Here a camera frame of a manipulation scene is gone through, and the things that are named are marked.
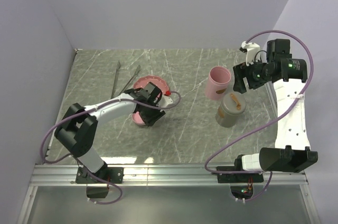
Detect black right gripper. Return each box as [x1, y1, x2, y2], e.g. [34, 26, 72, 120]
[232, 56, 271, 94]

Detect pink scalloped plate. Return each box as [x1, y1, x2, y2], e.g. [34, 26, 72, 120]
[133, 74, 170, 98]

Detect grey round lid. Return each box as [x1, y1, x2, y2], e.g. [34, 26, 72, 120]
[221, 92, 247, 116]

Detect pink round lid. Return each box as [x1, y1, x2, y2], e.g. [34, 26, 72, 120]
[132, 112, 146, 126]

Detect steel serving tongs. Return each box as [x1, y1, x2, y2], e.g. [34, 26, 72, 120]
[110, 60, 141, 98]

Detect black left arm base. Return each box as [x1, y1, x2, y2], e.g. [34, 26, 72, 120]
[75, 167, 124, 184]

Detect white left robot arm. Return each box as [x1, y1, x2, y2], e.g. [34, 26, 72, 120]
[54, 82, 165, 183]

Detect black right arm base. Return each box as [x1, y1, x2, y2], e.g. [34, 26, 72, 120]
[216, 166, 264, 183]

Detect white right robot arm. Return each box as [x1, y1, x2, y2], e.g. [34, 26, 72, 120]
[233, 39, 318, 182]

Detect pink tall canister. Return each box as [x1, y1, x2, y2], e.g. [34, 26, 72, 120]
[205, 66, 231, 100]

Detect grey tall canister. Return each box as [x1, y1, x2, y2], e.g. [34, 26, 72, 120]
[215, 107, 243, 128]

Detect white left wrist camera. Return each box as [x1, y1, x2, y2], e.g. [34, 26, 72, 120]
[158, 90, 175, 108]

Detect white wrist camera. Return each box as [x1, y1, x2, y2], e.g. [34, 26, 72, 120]
[158, 90, 175, 108]
[240, 41, 260, 66]

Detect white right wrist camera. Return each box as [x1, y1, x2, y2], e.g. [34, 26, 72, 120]
[240, 41, 260, 66]

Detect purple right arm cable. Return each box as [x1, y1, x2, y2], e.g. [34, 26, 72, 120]
[204, 30, 314, 203]

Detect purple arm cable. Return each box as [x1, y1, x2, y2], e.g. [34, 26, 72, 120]
[40, 90, 182, 205]
[204, 30, 314, 203]

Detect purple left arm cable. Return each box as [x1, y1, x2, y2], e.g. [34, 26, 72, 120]
[40, 90, 182, 205]

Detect aluminium front rail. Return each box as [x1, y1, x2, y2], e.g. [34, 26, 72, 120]
[30, 163, 308, 188]

